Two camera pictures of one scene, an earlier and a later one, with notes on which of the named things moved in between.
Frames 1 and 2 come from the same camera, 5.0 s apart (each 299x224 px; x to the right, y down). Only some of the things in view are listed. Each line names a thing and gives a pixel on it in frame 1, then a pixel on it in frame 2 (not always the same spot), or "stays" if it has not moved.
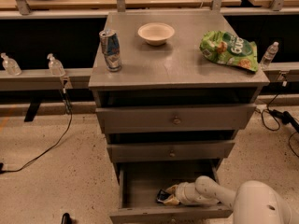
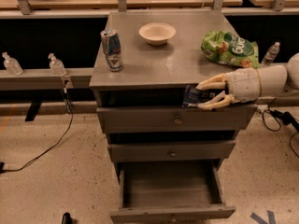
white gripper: (182, 194) -> (243, 85)
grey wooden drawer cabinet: (170, 114) stays
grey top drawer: (176, 119) stays
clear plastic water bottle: (269, 55) stays
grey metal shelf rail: (78, 77) stays
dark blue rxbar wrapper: (162, 196) -> (193, 96)
